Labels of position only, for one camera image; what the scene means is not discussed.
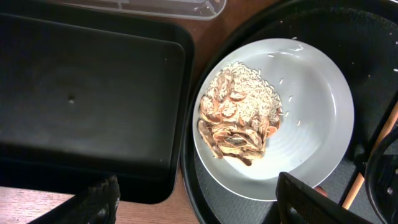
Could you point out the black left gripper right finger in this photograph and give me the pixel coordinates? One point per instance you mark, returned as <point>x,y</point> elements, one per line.
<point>311,205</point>

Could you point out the clear plastic waste bin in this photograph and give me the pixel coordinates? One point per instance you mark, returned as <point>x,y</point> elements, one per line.
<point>181,9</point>

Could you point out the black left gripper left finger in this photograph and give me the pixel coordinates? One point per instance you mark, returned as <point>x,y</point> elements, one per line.
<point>97,204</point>

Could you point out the black round serving tray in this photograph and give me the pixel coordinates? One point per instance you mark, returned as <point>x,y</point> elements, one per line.
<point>361,38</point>

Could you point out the black rectangular tray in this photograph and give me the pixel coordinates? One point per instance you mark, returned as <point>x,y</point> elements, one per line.
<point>88,94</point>

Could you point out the grey plate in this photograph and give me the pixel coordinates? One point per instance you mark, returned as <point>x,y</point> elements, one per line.
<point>316,127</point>

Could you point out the rice and nut shells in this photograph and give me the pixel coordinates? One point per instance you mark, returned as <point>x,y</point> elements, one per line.
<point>238,113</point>

